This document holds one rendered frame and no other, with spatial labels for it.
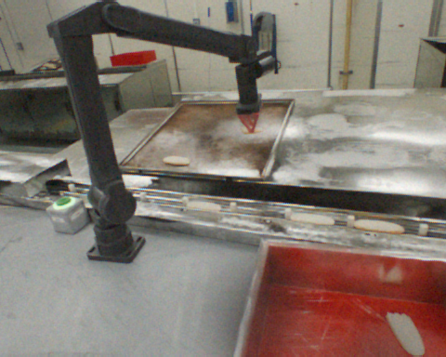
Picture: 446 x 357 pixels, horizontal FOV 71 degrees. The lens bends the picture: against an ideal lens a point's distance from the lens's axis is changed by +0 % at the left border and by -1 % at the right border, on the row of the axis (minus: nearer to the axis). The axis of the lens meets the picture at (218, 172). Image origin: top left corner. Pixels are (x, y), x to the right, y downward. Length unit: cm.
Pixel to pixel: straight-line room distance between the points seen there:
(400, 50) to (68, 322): 389
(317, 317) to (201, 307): 21
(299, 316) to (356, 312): 10
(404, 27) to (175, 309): 377
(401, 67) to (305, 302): 367
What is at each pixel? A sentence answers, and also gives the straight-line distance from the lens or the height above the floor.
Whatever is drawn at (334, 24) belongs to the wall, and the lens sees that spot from 435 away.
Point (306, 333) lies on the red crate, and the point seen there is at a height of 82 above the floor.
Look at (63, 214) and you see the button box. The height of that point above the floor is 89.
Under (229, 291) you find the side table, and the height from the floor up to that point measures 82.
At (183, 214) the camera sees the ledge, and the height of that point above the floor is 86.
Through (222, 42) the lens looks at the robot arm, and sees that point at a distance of 85.
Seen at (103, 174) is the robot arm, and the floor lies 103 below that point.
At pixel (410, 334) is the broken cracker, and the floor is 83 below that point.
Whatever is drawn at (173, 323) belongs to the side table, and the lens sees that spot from 63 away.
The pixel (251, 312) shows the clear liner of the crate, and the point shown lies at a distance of 49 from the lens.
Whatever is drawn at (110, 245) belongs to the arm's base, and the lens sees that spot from 77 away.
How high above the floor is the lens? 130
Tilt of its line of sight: 26 degrees down
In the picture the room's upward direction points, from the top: 7 degrees counter-clockwise
